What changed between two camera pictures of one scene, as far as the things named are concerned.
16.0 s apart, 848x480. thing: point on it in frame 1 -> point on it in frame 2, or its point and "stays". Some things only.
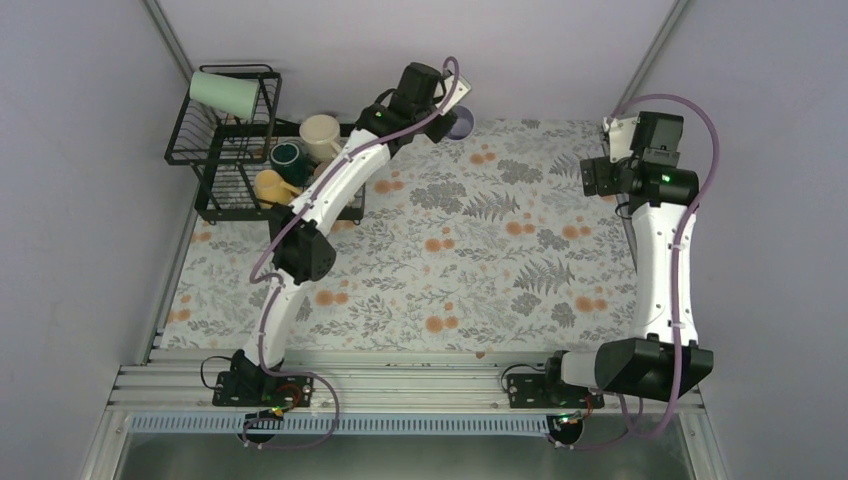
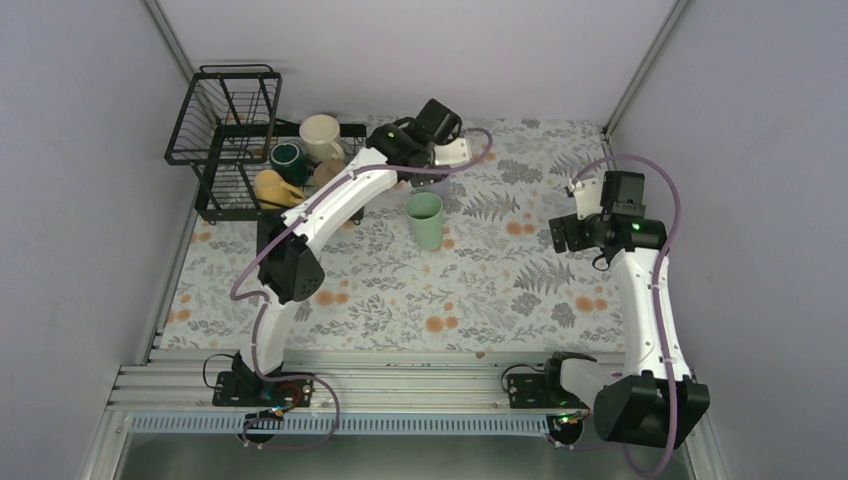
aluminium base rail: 183,380 stays
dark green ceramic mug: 288,158 stays
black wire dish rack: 244,160 stays
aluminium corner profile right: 648,58 stays
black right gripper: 605,185 -> 574,240
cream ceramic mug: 318,133 stays
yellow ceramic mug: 270,190 stays
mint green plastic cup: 228,94 -> 425,211
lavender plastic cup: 464,124 -> 441,188
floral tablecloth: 486,242 stays
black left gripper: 438,134 -> 424,178
